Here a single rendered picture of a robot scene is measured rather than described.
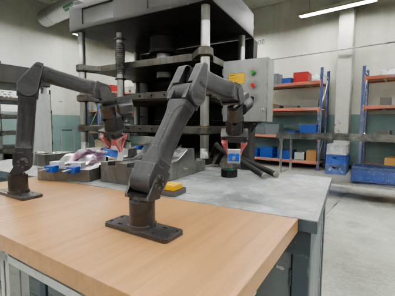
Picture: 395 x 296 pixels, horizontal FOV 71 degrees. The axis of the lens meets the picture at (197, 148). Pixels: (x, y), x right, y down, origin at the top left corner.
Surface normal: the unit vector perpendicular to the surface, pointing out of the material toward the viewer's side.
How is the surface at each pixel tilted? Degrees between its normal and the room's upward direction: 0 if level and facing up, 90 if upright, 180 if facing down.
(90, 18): 90
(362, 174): 92
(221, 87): 93
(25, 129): 90
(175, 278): 0
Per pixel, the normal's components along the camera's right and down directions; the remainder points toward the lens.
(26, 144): 0.51, -0.14
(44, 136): 0.79, 0.06
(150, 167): -0.50, -0.50
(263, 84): -0.48, 0.07
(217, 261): 0.00, -1.00
